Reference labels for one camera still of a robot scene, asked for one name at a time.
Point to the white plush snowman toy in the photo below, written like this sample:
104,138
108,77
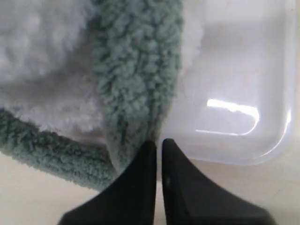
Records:
90,68

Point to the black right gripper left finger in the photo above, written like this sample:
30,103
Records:
129,200

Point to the green fuzzy scarf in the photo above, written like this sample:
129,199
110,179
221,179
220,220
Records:
93,163

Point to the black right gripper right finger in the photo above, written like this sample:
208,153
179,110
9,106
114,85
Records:
191,198

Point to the white rectangular plastic tray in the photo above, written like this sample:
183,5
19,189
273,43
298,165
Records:
235,97

